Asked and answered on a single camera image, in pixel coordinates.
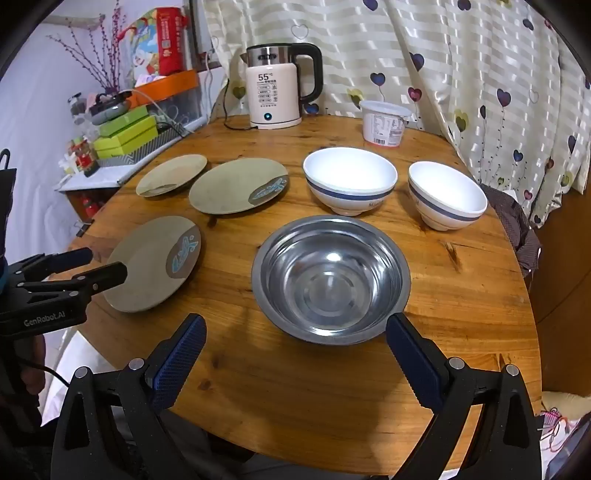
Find white electric kettle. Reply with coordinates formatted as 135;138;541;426
240;43;323;130

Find heart print curtain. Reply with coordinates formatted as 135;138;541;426
203;0;591;227

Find stainless steel bowl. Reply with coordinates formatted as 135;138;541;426
252;215;411;346

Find large white blue-striped bowl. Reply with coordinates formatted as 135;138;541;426
302;147;399;217

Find black kettle power cord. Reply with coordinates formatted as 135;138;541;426
223;78;254;131

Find white cable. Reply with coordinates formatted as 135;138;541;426
130;89;188;136

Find red colourful printed package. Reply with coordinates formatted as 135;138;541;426
129;6;191;77

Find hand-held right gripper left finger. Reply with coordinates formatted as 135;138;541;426
51;313;208;480

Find white shelf board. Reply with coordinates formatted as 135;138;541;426
55;165;140;191

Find lime green flat box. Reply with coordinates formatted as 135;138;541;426
92;127;160;161

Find dark green flat box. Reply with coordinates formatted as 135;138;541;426
99;114;158;138

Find small white blue-striped bowl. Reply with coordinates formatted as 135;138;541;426
407;161;489;232

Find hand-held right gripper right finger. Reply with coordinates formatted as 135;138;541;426
385;312;543;480

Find small plain beige plate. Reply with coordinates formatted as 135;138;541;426
136;154;208;198

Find pink white fabric item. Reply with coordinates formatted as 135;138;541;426
539;391;591;462

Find brown wooden cabinet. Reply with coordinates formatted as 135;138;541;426
530;185;591;398

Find black white patterned box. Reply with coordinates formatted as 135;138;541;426
97;126;186;168

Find white corrugated pipe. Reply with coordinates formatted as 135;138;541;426
44;13;108;29

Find purple blossom branches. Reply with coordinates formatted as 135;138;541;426
46;0;134;93

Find red decorated jar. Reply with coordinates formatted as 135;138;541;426
69;138;100;175

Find dark checked cloth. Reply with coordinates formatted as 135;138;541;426
480;182;542;278

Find person's left hand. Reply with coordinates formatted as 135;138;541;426
19;331;47;402

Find clear bin with orange lid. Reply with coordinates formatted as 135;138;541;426
134;69;206;134

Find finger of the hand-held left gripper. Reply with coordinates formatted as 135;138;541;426
14;261;129;301
9;248;93;284

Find beige plate with blue pattern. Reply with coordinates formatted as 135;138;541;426
188;160;290;216
102;215;202;313

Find white plastic tub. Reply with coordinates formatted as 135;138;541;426
359;99;416;148

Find grey case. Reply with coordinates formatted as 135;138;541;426
90;104;133;126

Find small clear bottle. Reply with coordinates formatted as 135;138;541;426
69;92;89;124

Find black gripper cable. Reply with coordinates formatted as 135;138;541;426
25;362;71;386

